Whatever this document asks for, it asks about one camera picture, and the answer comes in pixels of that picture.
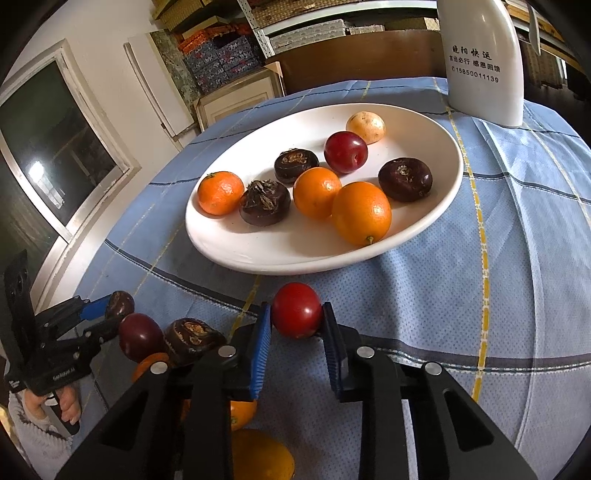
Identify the white oval plate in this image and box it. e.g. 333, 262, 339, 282
185, 103, 464, 276

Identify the dark water chestnut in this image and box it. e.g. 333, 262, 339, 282
105, 291, 136, 319
164, 318, 227, 365
274, 148, 320, 185
239, 179, 292, 227
378, 157, 434, 202

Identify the white thermos jug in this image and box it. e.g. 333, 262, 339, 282
436, 0, 525, 128

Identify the red plum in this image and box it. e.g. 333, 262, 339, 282
323, 131, 369, 175
271, 282, 323, 340
119, 313, 165, 364

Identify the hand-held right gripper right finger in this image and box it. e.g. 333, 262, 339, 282
322, 302, 539, 480

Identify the window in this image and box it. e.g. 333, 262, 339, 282
0, 41, 139, 301

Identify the metal shelf rack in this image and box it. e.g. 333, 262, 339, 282
235, 0, 444, 51

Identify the brown wooden board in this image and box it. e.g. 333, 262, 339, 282
277, 30, 444, 93

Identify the pale picture frame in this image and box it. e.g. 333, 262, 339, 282
193, 62, 284, 132

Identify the small orange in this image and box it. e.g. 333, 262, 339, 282
198, 171, 245, 216
230, 399, 258, 432
293, 167, 343, 220
331, 181, 393, 247

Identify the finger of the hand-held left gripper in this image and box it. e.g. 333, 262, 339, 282
34, 295, 114, 330
69, 316, 124, 358

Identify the person's left hand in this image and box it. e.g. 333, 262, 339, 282
25, 384, 83, 426

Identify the person's left forearm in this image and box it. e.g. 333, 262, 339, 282
7, 392, 72, 476

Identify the stack of blue patterned boxes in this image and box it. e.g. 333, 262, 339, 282
178, 23, 264, 95

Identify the white leaning board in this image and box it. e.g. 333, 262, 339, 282
124, 31, 197, 139

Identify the yellow round fruit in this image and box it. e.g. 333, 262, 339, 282
346, 111, 386, 145

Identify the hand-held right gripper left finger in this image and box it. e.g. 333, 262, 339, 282
55, 302, 273, 480

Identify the blue plaid tablecloth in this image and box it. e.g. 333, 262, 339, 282
74, 76, 591, 480

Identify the large orange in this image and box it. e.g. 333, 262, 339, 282
231, 428, 295, 480
131, 352, 171, 383

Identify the stack of woven boxes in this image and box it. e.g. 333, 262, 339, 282
152, 0, 439, 47

